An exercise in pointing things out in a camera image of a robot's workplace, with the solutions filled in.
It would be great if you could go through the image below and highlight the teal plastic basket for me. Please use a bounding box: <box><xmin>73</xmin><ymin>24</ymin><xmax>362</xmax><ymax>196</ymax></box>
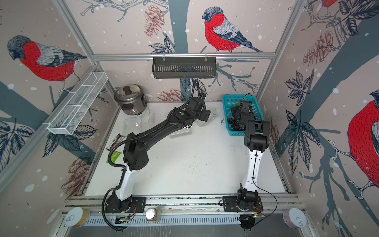
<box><xmin>222</xmin><ymin>93</ymin><xmax>264</xmax><ymax>136</ymax></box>

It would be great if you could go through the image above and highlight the clear clamshell container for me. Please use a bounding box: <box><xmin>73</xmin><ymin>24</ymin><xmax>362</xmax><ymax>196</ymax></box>
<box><xmin>169</xmin><ymin>127</ymin><xmax>192</xmax><ymax>139</ymax></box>
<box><xmin>195</xmin><ymin>108</ymin><xmax>219</xmax><ymax>127</ymax></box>
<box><xmin>121</xmin><ymin>109</ymin><xmax>156</xmax><ymax>137</ymax></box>

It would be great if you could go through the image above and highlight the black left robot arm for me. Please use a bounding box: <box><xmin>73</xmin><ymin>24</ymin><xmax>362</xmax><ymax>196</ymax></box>
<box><xmin>101</xmin><ymin>79</ymin><xmax>211</xmax><ymax>214</ymax></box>

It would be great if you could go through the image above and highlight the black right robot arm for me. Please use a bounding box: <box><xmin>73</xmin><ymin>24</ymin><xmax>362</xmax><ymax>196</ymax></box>
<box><xmin>232</xmin><ymin>100</ymin><xmax>269</xmax><ymax>212</ymax></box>

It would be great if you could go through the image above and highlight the black grape bunch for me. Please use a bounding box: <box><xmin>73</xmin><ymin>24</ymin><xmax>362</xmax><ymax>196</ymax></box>
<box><xmin>227</xmin><ymin>118</ymin><xmax>245</xmax><ymax>131</ymax></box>

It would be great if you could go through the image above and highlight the silver rice cooker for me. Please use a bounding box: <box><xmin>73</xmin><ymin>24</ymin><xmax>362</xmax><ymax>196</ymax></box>
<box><xmin>114</xmin><ymin>84</ymin><xmax>147</xmax><ymax>116</ymax></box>

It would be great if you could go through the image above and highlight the small round silver light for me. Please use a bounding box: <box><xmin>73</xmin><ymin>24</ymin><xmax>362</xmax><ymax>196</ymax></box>
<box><xmin>145</xmin><ymin>207</ymin><xmax>160</xmax><ymax>222</ymax></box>

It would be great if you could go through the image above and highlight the white tape roll right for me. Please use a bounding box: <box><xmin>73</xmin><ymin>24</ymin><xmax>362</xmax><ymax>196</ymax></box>
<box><xmin>283</xmin><ymin>208</ymin><xmax>308</xmax><ymax>229</ymax></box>

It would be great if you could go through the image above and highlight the white tape roll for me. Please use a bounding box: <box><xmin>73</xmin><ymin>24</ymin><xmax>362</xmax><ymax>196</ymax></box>
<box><xmin>65</xmin><ymin>207</ymin><xmax>90</xmax><ymax>228</ymax></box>
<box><xmin>283</xmin><ymin>208</ymin><xmax>308</xmax><ymax>229</ymax></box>

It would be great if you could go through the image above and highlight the white tape roll left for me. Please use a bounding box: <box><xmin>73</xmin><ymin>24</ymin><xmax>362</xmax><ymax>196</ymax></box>
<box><xmin>65</xmin><ymin>207</ymin><xmax>90</xmax><ymax>228</ymax></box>

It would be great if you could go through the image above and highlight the black hanging wire basket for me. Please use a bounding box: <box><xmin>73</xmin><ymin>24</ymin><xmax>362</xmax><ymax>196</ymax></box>
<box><xmin>152</xmin><ymin>57</ymin><xmax>217</xmax><ymax>79</ymax></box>

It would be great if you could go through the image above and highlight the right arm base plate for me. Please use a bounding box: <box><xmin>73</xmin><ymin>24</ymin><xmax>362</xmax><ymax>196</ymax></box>
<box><xmin>222</xmin><ymin>196</ymin><xmax>264</xmax><ymax>212</ymax></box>

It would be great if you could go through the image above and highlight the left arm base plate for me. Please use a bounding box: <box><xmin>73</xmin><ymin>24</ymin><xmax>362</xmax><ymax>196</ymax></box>
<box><xmin>104</xmin><ymin>195</ymin><xmax>147</xmax><ymax>214</ymax></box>

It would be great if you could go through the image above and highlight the white wire mesh shelf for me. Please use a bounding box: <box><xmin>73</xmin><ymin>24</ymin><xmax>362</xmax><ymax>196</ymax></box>
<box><xmin>47</xmin><ymin>72</ymin><xmax>108</xmax><ymax>135</ymax></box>

